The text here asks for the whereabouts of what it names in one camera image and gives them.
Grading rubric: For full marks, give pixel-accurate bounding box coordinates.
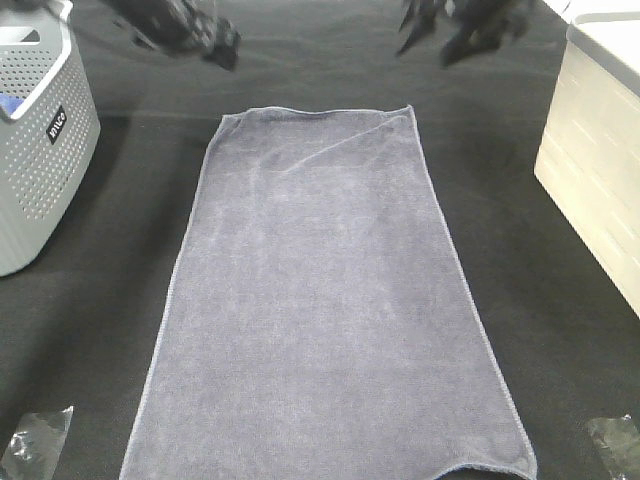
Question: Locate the clear tape strip right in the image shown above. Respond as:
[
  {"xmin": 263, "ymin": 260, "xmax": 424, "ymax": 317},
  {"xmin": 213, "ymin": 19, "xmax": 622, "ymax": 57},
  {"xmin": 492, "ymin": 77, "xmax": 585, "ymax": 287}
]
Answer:
[{"xmin": 586, "ymin": 414, "xmax": 639, "ymax": 480}]

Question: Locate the grey perforated laundry basket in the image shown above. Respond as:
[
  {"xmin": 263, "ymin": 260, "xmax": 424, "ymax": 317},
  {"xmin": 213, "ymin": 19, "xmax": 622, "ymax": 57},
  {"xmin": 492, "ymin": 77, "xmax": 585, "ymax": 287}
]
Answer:
[{"xmin": 1, "ymin": 1, "xmax": 101, "ymax": 276}]

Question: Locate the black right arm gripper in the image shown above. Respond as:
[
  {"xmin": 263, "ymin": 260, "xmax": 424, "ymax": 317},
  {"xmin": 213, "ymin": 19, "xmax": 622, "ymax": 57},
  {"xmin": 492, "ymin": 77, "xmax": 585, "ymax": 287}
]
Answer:
[{"xmin": 395, "ymin": 1, "xmax": 536, "ymax": 68}]

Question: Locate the cream storage box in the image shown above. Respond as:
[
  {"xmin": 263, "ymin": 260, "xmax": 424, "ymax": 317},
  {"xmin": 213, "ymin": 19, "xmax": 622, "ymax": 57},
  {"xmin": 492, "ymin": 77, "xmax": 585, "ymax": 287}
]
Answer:
[{"xmin": 534, "ymin": 4, "xmax": 639, "ymax": 310}]

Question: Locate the black table mat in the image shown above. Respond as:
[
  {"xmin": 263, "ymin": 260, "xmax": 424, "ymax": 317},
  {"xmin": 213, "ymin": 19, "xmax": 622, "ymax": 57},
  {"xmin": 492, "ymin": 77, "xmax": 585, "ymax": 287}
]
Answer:
[{"xmin": 1, "ymin": 1, "xmax": 639, "ymax": 479}]

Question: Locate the blue towel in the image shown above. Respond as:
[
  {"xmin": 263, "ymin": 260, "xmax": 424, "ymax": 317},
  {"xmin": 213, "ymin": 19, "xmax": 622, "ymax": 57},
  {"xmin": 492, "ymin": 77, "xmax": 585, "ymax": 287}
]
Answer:
[{"xmin": 0, "ymin": 92, "xmax": 24, "ymax": 121}]

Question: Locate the clear tape strip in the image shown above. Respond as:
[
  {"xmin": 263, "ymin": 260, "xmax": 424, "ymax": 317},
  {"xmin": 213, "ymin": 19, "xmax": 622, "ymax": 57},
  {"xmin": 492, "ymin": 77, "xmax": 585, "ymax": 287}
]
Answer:
[
  {"xmin": 1, "ymin": 405, "xmax": 74, "ymax": 480},
  {"xmin": 586, "ymin": 414, "xmax": 639, "ymax": 480}
]

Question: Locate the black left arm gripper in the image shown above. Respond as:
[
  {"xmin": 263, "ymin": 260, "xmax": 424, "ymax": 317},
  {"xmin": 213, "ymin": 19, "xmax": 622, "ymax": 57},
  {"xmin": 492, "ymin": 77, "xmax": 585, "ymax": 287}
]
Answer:
[{"xmin": 104, "ymin": 0, "xmax": 241, "ymax": 70}]

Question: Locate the grey towel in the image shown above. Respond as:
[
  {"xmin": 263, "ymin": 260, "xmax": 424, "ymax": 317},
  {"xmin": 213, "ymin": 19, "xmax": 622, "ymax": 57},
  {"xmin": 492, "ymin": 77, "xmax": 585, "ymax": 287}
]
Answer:
[{"xmin": 120, "ymin": 106, "xmax": 538, "ymax": 479}]

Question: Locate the clear tape strip left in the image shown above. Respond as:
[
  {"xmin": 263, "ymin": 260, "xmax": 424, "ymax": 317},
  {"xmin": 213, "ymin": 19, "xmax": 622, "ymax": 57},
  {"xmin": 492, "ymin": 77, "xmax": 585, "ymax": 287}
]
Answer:
[{"xmin": 1, "ymin": 405, "xmax": 74, "ymax": 480}]

